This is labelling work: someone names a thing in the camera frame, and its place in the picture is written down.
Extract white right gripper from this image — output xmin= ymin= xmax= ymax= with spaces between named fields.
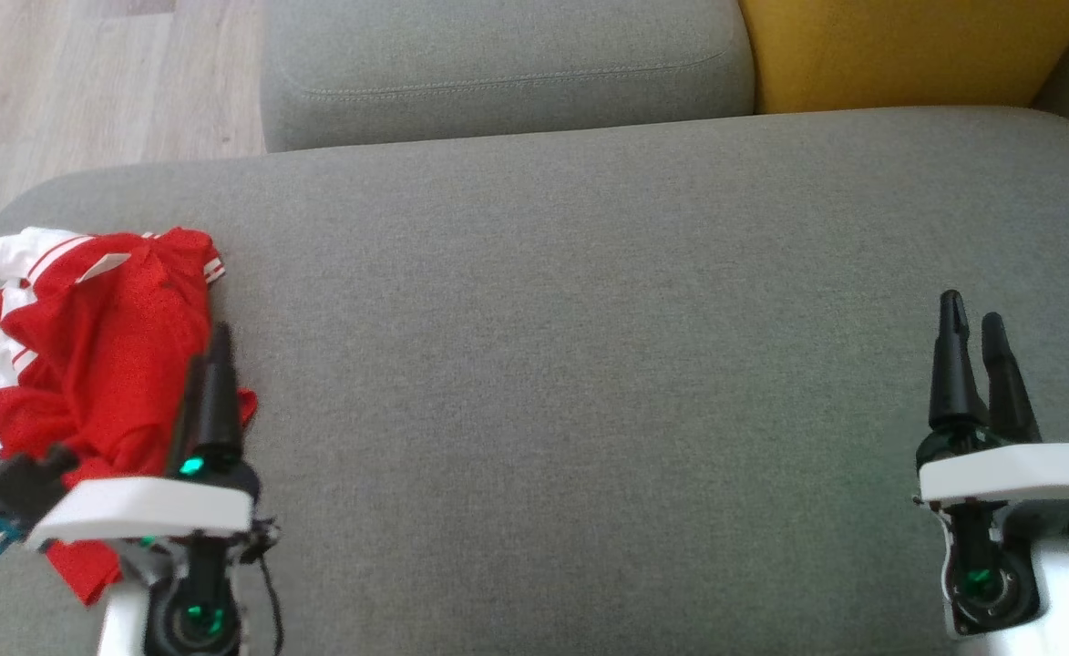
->
xmin=915 ymin=290 xmax=1069 ymax=539

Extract red white basketball jersey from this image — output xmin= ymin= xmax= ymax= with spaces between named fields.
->
xmin=0 ymin=226 xmax=227 ymax=461

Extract large grey sofa seat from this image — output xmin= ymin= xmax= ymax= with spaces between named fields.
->
xmin=0 ymin=105 xmax=1069 ymax=656

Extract grey sofa back cushion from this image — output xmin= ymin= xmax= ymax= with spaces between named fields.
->
xmin=260 ymin=0 xmax=756 ymax=154

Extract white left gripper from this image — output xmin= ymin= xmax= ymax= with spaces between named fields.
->
xmin=28 ymin=322 xmax=262 ymax=551

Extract yellow cushion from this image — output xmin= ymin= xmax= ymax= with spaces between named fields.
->
xmin=738 ymin=0 xmax=1069 ymax=116

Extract red shorts with white stripe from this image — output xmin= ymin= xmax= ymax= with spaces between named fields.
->
xmin=0 ymin=364 xmax=259 ymax=608

